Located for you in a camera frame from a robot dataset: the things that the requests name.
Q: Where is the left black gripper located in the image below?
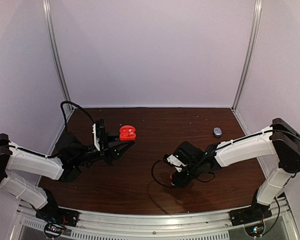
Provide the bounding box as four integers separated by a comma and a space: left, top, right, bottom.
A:
72, 131, 134, 166

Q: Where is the red earbud charging case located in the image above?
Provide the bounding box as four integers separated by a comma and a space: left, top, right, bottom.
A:
119, 125, 137, 141

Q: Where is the grey oval puck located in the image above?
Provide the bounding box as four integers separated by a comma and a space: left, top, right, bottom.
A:
213, 127, 223, 138

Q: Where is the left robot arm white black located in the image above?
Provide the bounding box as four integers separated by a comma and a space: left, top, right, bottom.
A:
0, 132, 137, 222

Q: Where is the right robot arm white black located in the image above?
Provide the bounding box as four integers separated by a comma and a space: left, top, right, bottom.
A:
166, 118, 300, 221

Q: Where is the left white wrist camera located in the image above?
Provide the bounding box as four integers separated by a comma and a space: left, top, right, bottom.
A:
92, 123, 100, 152

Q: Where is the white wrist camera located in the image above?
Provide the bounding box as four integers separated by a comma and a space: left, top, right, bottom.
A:
92, 123, 100, 152
167, 154, 186, 172

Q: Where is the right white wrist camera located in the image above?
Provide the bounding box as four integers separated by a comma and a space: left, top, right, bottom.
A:
167, 154, 186, 172

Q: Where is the right black camera cable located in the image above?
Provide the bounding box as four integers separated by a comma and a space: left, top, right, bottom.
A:
151, 158, 216, 188

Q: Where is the black camera cable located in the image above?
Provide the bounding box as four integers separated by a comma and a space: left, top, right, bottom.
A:
59, 100, 96, 132
151, 158, 216, 188

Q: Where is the front aluminium rail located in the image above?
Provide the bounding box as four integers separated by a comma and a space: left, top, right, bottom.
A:
8, 200, 300, 240

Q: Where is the left black camera cable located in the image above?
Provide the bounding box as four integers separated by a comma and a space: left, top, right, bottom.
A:
59, 100, 96, 132

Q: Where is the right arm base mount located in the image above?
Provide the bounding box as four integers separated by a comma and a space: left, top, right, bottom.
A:
229, 198, 272, 238

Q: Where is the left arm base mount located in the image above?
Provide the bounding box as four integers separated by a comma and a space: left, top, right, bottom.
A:
31, 195, 79, 239

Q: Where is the left aluminium frame post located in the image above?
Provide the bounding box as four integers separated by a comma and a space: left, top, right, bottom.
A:
42, 0, 71, 101

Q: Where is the aluminium frame post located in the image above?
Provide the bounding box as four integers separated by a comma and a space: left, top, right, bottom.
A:
42, 0, 71, 101
231, 0, 263, 112

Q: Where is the right aluminium frame post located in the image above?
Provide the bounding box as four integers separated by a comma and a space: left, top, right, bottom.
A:
231, 0, 263, 112

